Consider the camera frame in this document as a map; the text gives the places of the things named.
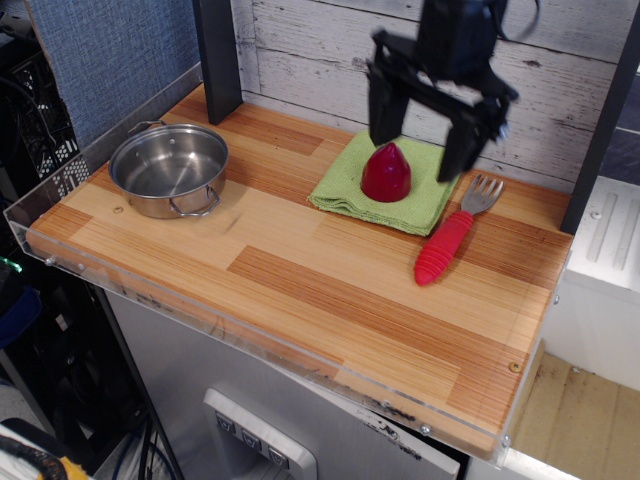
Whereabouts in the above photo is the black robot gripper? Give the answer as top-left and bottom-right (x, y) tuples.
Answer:
(368, 1), (518, 182)

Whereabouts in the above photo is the red-handled metal fork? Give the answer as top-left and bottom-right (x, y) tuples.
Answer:
(414, 175), (504, 286)

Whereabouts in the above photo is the stainless steel pot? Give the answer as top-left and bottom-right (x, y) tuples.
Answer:
(108, 120), (229, 219)

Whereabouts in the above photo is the dark red cone object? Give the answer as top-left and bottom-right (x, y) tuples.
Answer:
(360, 142), (412, 203)

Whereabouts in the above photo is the green folded cloth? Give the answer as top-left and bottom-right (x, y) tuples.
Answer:
(309, 131), (457, 236)

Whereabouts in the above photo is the clear acrylic table guard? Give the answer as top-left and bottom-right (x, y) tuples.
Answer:
(2, 64), (574, 470)

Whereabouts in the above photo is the white ribbed toy sink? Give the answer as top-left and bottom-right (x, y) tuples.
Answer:
(541, 177), (639, 390)

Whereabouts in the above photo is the blue fabric panel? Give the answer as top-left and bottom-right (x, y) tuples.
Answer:
(26, 0), (200, 147)

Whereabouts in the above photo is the black plastic crate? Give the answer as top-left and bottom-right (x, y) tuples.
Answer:
(1, 52), (79, 179)

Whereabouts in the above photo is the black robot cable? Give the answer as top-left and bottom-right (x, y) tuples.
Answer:
(492, 0), (544, 44)

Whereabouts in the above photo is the black vertical post right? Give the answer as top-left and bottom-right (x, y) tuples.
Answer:
(560, 9), (639, 235)

